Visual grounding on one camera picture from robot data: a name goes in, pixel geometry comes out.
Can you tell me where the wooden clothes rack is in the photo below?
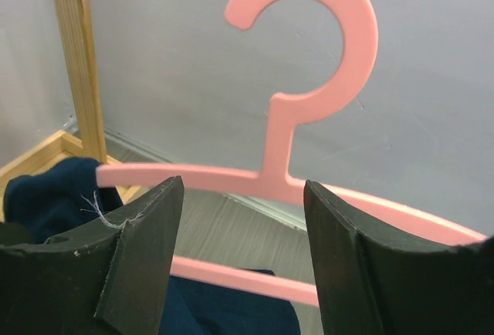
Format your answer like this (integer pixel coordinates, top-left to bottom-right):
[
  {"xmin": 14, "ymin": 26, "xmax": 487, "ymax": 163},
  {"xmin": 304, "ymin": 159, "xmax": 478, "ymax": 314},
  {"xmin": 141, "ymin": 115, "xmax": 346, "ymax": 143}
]
[{"xmin": 0, "ymin": 0, "xmax": 147, "ymax": 205}]

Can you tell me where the pink plastic hanger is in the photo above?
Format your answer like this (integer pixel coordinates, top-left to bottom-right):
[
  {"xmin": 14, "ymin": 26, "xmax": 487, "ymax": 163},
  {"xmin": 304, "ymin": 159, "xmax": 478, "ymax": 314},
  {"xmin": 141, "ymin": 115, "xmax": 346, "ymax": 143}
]
[{"xmin": 95, "ymin": 0, "xmax": 488, "ymax": 307}]

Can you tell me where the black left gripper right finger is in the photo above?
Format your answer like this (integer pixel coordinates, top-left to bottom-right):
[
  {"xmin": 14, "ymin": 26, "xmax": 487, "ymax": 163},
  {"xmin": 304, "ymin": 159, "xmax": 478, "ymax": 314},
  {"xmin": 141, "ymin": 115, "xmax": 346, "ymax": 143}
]
[{"xmin": 303, "ymin": 181, "xmax": 493, "ymax": 334}]

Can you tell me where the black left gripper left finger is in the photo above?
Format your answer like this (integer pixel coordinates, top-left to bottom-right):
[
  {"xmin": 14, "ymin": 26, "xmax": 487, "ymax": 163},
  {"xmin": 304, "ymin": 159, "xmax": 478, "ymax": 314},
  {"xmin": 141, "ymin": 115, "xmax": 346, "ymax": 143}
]
[{"xmin": 1, "ymin": 177, "xmax": 184, "ymax": 334}]

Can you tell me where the navy blue t shirt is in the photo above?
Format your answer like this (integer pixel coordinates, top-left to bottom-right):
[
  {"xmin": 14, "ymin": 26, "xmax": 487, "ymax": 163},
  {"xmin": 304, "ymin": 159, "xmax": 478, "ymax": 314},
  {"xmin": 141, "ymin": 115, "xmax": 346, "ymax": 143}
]
[{"xmin": 1, "ymin": 157, "xmax": 300, "ymax": 334}]

